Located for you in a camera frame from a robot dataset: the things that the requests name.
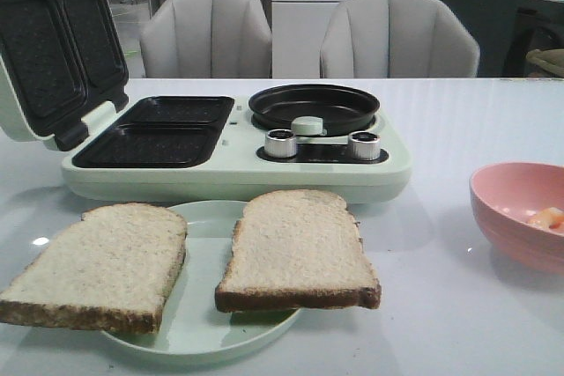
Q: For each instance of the black round frying pan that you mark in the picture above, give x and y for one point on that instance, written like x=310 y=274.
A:
x=343 y=109

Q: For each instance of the right grey upholstered chair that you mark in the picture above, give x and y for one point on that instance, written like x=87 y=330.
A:
x=397 y=39

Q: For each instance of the mint green breakfast maker base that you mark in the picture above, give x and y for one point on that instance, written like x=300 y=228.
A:
x=178 y=149

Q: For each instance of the left grey upholstered chair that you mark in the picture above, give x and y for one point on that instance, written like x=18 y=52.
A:
x=207 y=39

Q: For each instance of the beige cushion at right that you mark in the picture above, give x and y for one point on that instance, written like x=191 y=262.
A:
x=550 y=61

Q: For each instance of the mint green round plate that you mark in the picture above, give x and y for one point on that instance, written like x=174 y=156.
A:
x=193 y=331

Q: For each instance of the white cabinet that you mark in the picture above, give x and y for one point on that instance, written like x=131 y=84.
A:
x=298 y=29

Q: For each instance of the grey upholstered chair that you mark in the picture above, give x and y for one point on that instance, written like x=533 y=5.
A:
x=397 y=39
x=207 y=39

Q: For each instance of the left silver control knob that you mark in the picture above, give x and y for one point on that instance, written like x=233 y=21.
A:
x=280 y=144

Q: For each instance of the cooked shrimp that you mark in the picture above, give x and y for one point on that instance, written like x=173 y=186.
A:
x=548 y=219

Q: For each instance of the pink bowl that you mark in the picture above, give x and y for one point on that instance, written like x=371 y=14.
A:
x=504 y=196

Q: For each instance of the silver control knob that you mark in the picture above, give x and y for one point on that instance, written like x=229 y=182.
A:
x=364 y=145
x=280 y=144

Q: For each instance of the mint green sandwich maker lid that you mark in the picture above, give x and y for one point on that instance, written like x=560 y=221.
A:
x=60 y=60

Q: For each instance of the bread slice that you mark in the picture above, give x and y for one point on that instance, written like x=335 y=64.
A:
x=113 y=270
x=297 y=249

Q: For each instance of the right silver control knob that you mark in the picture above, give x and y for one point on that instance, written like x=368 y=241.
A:
x=364 y=145

